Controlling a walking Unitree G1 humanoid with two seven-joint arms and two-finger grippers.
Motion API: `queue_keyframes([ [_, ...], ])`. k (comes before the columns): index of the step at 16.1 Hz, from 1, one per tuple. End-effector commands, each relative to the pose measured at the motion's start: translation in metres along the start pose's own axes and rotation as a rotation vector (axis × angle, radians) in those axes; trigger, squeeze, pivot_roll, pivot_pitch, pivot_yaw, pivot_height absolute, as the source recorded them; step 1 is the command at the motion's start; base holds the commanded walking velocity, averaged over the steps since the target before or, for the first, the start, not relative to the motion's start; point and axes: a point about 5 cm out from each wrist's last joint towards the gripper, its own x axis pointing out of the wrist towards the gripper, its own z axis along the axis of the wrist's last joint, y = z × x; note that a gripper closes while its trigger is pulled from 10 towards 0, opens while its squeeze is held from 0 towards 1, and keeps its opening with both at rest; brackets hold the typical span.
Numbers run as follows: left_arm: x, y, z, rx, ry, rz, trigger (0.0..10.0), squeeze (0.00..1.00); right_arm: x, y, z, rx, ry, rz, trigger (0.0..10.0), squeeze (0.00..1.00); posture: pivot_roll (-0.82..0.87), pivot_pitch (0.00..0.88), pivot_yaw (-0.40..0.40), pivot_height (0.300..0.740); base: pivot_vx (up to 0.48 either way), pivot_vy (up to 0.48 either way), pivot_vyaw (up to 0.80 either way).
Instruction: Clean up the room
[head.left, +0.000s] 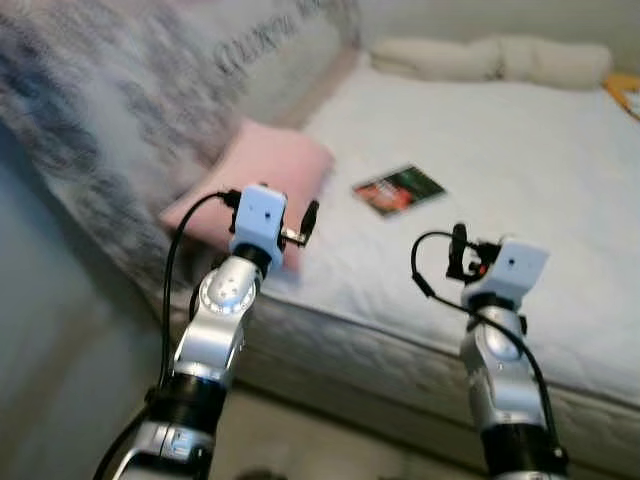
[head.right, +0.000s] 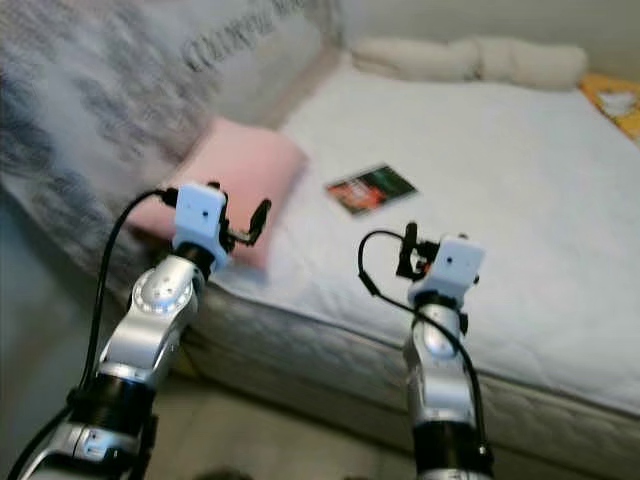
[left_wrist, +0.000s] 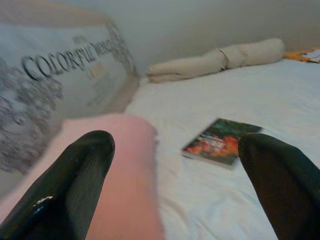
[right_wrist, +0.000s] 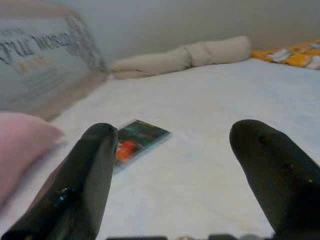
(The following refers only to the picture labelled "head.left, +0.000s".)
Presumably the pink pillow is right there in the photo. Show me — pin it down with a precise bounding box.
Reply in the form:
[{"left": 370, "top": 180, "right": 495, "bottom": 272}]
[{"left": 160, "top": 120, "right": 337, "bottom": 273}]

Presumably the dark green red book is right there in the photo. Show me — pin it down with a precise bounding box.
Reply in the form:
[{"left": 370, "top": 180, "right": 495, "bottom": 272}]
[{"left": 352, "top": 165, "right": 448, "bottom": 218}]

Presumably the orange cartoon print blanket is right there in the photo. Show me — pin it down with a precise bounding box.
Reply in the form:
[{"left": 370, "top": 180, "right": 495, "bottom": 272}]
[{"left": 603, "top": 72, "right": 640, "bottom": 123}]

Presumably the white quilted mattress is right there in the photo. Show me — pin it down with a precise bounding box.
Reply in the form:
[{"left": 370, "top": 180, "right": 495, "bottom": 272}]
[{"left": 170, "top": 55, "right": 640, "bottom": 476}]

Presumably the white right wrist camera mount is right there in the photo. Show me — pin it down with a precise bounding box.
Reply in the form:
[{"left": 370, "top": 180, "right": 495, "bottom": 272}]
[{"left": 463, "top": 238, "right": 552, "bottom": 309}]

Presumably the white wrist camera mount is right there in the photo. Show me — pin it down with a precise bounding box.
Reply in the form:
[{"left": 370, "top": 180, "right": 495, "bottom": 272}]
[
  {"left": 230, "top": 185, "right": 289, "bottom": 256},
  {"left": 463, "top": 238, "right": 552, "bottom": 309}
]

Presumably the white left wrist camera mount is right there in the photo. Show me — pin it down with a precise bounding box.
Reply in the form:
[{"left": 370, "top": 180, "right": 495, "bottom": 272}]
[{"left": 230, "top": 185, "right": 289, "bottom": 256}]

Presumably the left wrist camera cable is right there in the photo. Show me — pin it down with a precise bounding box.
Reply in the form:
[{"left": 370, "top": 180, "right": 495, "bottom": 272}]
[{"left": 158, "top": 190, "right": 241, "bottom": 393}]

